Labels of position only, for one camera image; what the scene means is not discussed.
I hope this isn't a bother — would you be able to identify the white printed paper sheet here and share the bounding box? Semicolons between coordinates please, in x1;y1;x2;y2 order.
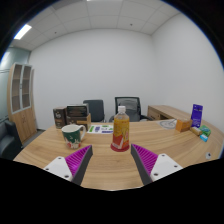
86;124;115;135

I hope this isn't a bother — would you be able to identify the wooden side desk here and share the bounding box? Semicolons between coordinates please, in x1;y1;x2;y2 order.
147;105;194;122

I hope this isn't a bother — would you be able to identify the white ceiling light panel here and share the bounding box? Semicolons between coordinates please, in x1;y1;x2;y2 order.
13;23;33;41

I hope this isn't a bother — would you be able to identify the dark grey office chair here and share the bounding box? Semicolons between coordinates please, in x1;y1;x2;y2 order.
82;99;105;123

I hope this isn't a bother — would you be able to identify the tall dark brown box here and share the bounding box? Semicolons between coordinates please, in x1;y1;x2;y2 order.
52;106;68;130

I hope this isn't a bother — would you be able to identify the black leather sofa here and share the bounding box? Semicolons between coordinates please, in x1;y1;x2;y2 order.
0;119;23;161

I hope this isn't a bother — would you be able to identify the small orange box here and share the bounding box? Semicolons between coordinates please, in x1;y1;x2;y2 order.
175;118;194;133

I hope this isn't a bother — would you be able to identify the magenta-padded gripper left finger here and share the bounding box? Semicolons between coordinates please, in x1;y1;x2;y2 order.
43;144;94;186

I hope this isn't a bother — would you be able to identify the small beige box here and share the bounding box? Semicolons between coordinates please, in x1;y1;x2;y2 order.
189;126;203;136

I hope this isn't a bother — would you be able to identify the brown cardboard box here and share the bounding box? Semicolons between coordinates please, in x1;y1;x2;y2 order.
65;113;92;132

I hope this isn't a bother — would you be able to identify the white round-print paper sheet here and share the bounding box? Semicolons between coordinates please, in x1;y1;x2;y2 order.
158;119;178;130

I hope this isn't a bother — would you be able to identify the green and white mug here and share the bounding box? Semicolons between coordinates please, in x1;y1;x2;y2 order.
61;124;87;150

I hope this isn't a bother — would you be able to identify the black mesh office chair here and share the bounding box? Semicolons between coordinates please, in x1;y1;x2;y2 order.
109;96;153;123

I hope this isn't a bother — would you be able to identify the wooden shelf cabinet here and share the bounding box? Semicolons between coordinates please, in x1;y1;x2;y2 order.
7;62;38;144

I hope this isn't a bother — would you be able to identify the upright purple box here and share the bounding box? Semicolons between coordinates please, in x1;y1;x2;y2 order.
190;103;204;129

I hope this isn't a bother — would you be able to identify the flat round red coaster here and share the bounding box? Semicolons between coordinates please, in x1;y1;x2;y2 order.
110;143;131;153

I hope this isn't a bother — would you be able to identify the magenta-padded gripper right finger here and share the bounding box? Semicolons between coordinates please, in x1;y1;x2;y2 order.
130;143;184;186

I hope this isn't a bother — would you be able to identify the small green box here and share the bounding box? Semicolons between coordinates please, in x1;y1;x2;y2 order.
199;124;212;138

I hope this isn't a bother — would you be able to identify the yellow tea drink bottle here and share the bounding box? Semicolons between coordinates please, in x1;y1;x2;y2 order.
110;105;131;153

